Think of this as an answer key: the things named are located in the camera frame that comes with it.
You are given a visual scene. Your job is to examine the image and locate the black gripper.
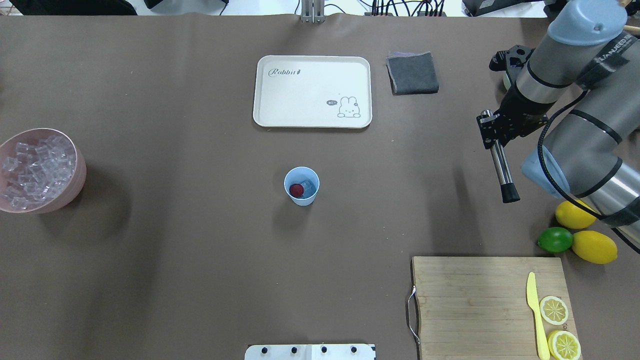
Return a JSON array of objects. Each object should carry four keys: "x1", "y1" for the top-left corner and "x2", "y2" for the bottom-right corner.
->
[{"x1": 476, "y1": 88, "x2": 551, "y2": 150}]

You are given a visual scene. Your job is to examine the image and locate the steel muddler black tip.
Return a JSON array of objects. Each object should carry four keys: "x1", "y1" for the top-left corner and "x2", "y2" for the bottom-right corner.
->
[{"x1": 480, "y1": 109, "x2": 522, "y2": 204}]

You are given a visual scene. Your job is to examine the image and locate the red strawberry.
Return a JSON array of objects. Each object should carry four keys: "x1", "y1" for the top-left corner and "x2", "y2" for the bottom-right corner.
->
[{"x1": 288, "y1": 183, "x2": 306, "y2": 199}]

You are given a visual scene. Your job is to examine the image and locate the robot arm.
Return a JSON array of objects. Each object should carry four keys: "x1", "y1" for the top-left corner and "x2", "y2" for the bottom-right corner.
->
[{"x1": 477, "y1": 0, "x2": 640, "y2": 251}]

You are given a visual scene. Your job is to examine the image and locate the ice cubes in cup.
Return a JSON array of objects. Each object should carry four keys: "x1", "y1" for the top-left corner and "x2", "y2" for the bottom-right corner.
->
[{"x1": 300, "y1": 178, "x2": 317, "y2": 199}]

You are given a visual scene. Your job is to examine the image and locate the light blue plastic cup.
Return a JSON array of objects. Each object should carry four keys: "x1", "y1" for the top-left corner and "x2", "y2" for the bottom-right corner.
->
[{"x1": 283, "y1": 166, "x2": 320, "y2": 207}]

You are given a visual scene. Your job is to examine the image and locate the clear ice cubes pile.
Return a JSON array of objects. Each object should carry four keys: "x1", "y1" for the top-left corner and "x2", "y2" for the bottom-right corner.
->
[{"x1": 0, "y1": 134, "x2": 77, "y2": 211}]

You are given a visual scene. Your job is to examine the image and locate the light green bowl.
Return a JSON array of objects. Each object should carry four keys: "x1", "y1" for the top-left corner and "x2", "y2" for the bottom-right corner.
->
[{"x1": 502, "y1": 69, "x2": 514, "y2": 91}]

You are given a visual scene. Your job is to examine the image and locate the grey folded cloth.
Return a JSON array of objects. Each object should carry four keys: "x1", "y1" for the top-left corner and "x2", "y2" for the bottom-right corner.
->
[{"x1": 385, "y1": 51, "x2": 440, "y2": 96}]

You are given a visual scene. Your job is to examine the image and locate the yellow lemon upper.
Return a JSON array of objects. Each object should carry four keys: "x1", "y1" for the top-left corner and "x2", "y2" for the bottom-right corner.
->
[{"x1": 555, "y1": 200, "x2": 597, "y2": 230}]

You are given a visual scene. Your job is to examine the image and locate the yellow lemon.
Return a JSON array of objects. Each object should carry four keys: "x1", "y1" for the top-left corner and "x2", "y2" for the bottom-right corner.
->
[
  {"x1": 571, "y1": 230, "x2": 618, "y2": 265},
  {"x1": 555, "y1": 200, "x2": 597, "y2": 230}
]

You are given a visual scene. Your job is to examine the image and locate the purple cloth under grey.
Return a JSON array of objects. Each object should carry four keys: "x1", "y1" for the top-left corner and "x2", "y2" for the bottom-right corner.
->
[{"x1": 389, "y1": 51, "x2": 416, "y2": 57}]

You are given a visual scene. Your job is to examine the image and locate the green lime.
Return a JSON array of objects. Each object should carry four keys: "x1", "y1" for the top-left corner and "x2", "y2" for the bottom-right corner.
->
[{"x1": 536, "y1": 227, "x2": 574, "y2": 254}]

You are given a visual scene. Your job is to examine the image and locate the yellow lemon lower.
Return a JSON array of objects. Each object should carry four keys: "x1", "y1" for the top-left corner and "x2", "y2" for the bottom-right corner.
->
[{"x1": 571, "y1": 230, "x2": 618, "y2": 265}]

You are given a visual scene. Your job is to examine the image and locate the wooden cutting board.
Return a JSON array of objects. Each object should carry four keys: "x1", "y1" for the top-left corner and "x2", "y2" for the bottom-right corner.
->
[{"x1": 410, "y1": 256, "x2": 571, "y2": 360}]

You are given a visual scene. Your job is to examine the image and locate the wooden stand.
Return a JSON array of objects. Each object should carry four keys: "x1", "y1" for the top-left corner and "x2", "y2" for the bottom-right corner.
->
[{"x1": 618, "y1": 0, "x2": 640, "y2": 37}]

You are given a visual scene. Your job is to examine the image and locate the lemon half lower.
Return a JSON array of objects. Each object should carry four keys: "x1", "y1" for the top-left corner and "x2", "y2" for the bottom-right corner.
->
[{"x1": 539, "y1": 295, "x2": 570, "y2": 326}]

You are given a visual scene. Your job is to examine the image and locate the lemon half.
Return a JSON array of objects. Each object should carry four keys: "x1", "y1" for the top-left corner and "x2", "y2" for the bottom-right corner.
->
[
  {"x1": 547, "y1": 330, "x2": 582, "y2": 360},
  {"x1": 539, "y1": 295, "x2": 570, "y2": 326}
]

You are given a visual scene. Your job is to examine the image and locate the cream rabbit tray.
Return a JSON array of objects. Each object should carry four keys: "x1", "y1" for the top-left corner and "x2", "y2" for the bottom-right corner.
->
[{"x1": 253, "y1": 55, "x2": 373, "y2": 129}]

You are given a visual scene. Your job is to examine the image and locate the lemon half upper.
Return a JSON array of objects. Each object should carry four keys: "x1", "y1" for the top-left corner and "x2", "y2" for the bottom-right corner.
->
[{"x1": 547, "y1": 330, "x2": 582, "y2": 360}]

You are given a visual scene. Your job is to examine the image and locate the yellow plastic knife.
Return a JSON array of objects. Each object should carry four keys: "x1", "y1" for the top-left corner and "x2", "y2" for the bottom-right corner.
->
[{"x1": 525, "y1": 272, "x2": 551, "y2": 360}]

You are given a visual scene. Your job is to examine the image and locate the pink bowl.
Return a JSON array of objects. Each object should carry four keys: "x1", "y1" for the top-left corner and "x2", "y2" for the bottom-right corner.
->
[{"x1": 0, "y1": 127, "x2": 87, "y2": 215}]

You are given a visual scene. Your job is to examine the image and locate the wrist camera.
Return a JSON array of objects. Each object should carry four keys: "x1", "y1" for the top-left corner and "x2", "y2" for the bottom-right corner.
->
[{"x1": 488, "y1": 44, "x2": 535, "y2": 72}]

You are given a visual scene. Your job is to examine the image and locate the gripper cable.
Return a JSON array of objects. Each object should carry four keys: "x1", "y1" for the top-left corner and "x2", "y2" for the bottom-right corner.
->
[{"x1": 536, "y1": 87, "x2": 640, "y2": 248}]

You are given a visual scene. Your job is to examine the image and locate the aluminium frame post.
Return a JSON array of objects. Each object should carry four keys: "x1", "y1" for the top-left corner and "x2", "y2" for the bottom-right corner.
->
[{"x1": 299, "y1": 0, "x2": 326, "y2": 24}]

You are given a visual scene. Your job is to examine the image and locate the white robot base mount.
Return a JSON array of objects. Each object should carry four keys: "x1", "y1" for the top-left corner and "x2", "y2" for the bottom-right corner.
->
[{"x1": 244, "y1": 343, "x2": 377, "y2": 360}]

